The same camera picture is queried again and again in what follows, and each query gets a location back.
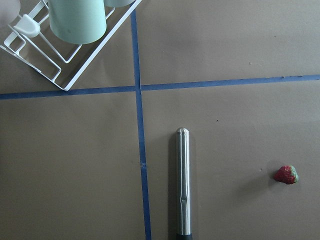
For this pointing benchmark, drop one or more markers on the mint green cup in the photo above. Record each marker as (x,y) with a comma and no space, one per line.
(77,21)

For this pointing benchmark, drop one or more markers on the steel muddler black tip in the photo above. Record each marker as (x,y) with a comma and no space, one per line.
(183,177)

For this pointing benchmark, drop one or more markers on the red strawberry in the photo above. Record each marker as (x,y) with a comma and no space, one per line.
(287,174)

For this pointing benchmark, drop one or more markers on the white wire cup rack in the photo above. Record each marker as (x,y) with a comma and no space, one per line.
(33,59)

